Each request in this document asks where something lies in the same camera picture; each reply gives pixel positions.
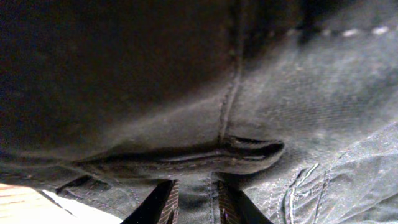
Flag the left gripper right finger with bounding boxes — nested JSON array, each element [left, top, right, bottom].
[[218, 182, 273, 224]]

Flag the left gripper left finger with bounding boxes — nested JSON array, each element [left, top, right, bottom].
[[121, 180, 179, 224]]

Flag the black shorts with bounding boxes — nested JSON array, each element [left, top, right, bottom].
[[1, 0, 397, 223]]

